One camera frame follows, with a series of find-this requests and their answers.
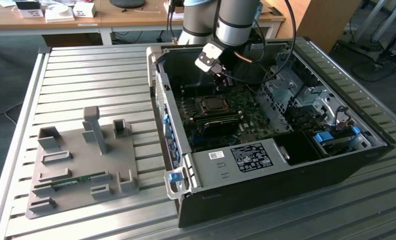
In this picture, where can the blue case latch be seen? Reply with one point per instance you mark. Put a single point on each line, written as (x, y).
(175, 178)

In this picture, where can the blue disk carrier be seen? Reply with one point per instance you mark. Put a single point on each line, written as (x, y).
(324, 137)

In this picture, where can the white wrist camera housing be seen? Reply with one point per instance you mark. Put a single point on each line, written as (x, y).
(209, 53)

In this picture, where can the dark round object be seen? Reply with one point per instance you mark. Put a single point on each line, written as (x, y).
(128, 3)

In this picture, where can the black graphics card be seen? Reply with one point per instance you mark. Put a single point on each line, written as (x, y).
(219, 128)

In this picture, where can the blue plastic rail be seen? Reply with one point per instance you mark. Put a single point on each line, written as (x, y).
(356, 135)

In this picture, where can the black RAM slot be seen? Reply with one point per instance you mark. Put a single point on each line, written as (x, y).
(217, 116)
(217, 120)

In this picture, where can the silver drive cage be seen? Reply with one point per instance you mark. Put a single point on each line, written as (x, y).
(277, 105)

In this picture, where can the white round holder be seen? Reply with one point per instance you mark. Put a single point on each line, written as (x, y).
(59, 15)

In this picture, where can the black open PC case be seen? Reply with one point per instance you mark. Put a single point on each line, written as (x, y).
(284, 190)

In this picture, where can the blue plastic tab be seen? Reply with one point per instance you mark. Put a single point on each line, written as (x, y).
(165, 118)

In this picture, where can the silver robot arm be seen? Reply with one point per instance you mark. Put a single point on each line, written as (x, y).
(232, 30)

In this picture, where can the green motherboard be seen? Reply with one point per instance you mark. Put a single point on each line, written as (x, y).
(251, 117)

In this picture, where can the silver CPU with green edge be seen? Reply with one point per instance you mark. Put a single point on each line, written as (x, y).
(215, 103)

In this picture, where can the green RAM stick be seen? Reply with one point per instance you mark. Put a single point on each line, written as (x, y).
(81, 179)

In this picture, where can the CPU socket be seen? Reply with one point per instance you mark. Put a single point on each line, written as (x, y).
(217, 111)

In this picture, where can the wooden desk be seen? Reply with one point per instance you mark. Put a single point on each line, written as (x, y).
(135, 18)
(4, 21)

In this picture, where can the small black device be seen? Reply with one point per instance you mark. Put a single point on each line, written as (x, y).
(26, 5)

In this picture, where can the wooden cabinet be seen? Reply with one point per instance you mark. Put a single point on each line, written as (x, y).
(324, 22)

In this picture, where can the grey power supply unit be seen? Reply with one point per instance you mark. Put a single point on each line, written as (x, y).
(215, 175)

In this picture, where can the white labelled box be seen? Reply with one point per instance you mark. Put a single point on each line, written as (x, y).
(30, 13)
(84, 11)

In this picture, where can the grey parts rack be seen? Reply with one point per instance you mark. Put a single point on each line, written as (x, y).
(75, 160)

